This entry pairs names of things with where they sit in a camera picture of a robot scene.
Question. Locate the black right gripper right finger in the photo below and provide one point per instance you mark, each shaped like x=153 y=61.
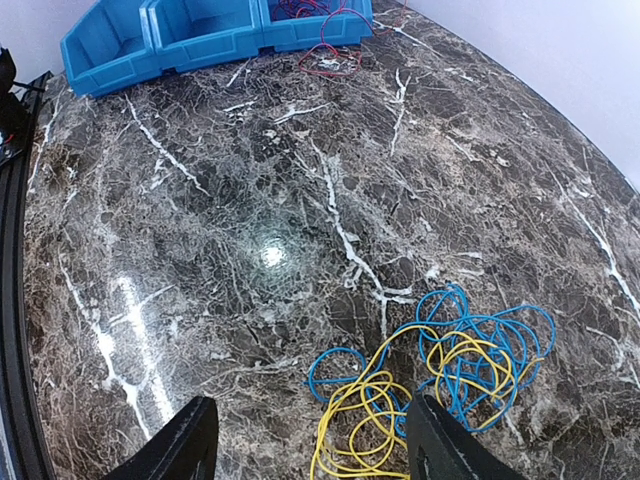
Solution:
x=440 y=448

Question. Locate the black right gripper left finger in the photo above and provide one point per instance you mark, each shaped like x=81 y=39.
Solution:
x=185 y=448

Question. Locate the blue three-compartment plastic bin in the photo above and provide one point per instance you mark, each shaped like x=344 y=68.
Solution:
x=120 y=43

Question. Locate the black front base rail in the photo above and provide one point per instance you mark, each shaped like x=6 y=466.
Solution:
x=24 y=452

